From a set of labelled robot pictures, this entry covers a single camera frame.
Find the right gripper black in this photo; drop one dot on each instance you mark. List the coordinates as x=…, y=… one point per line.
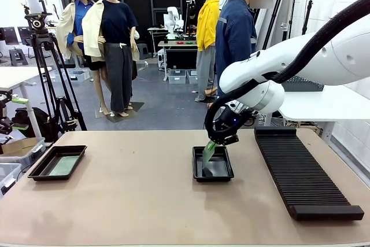
x=228, y=122

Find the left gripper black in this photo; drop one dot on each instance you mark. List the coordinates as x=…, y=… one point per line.
x=3, y=114

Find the green circuit board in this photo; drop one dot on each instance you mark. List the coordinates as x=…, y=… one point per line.
x=207, y=157
x=65, y=165

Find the black ESD tray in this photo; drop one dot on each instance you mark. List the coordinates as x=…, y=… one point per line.
x=222, y=169
x=72, y=150

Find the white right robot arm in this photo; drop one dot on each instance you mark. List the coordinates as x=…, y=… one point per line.
x=347, y=56

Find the small white robot arm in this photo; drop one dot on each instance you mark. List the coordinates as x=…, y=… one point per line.
x=171, y=18

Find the black bag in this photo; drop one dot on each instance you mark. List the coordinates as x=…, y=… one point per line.
x=34, y=122

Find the brown cardboard box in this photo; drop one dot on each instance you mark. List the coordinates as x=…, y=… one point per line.
x=20, y=144

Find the white desk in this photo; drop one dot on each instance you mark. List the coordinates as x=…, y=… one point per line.
x=17, y=75

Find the clear plastic crate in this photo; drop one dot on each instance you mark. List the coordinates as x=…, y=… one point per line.
x=8, y=174
x=34, y=153

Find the black step stool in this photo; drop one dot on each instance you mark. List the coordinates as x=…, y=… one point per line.
x=142, y=50
x=18, y=56

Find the clear storage bin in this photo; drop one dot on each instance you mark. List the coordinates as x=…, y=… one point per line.
x=177, y=76
x=192, y=76

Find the black slotted board rack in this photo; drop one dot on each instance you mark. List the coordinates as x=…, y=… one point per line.
x=312, y=189

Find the grey mesh basket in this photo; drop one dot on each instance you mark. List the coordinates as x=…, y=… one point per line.
x=306, y=85

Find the person in blue jacket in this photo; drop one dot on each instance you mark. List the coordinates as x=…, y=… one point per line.
x=234, y=36

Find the white work table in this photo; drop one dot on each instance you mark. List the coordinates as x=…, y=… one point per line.
x=176, y=44

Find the mannequin with black hat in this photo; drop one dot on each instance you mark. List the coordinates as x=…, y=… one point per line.
x=79, y=18

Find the mannequin with yellow jacket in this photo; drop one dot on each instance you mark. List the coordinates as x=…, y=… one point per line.
x=206, y=24

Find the seated person in black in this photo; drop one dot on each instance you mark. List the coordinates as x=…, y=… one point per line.
x=193, y=22

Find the mannequin with cream jacket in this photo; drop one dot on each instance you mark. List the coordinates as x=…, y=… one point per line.
x=115, y=21

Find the tall black light stand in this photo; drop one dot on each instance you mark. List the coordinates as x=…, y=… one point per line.
x=281, y=4

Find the thin black light stand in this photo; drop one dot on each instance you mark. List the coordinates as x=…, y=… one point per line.
x=307, y=18

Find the black camera tripod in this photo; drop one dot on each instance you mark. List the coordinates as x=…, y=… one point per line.
x=37, y=22

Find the grey mannequin base plate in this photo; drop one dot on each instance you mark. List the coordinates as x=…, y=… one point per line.
x=127, y=112

